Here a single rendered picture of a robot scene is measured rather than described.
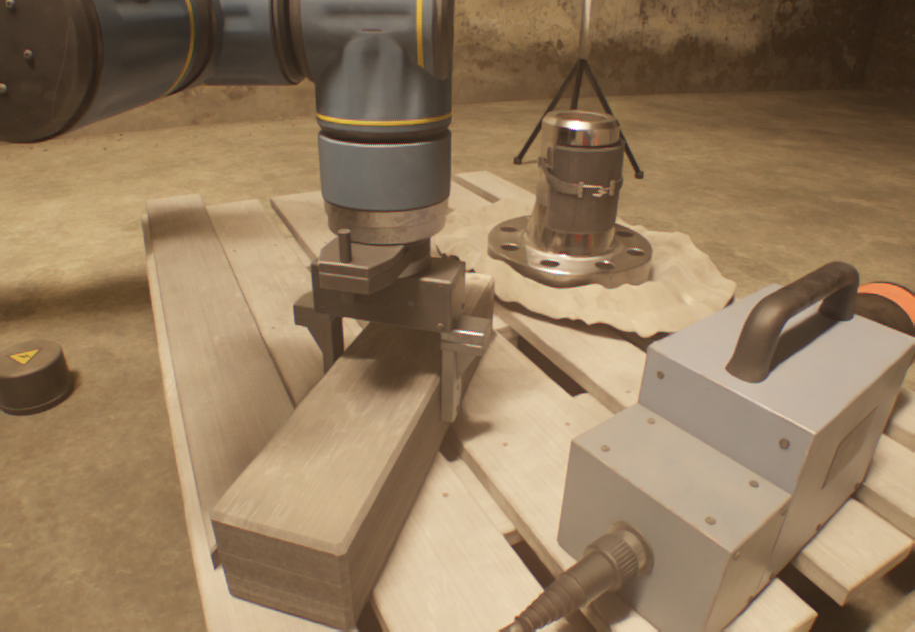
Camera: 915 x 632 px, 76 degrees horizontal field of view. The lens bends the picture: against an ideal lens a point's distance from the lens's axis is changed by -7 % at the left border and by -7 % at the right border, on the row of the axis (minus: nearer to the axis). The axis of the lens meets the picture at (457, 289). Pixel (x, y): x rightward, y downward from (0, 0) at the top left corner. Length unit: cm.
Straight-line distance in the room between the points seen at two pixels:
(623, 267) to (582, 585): 58
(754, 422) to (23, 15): 49
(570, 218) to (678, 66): 351
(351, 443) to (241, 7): 33
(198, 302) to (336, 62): 51
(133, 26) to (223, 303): 57
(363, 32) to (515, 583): 42
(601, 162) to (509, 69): 270
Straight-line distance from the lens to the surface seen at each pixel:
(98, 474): 92
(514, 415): 69
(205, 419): 68
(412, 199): 49
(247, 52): 49
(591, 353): 81
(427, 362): 60
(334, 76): 48
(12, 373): 106
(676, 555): 46
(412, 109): 47
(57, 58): 35
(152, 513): 84
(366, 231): 50
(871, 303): 73
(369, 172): 48
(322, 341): 61
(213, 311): 88
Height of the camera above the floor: 55
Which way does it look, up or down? 26 degrees down
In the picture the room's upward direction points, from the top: 1 degrees clockwise
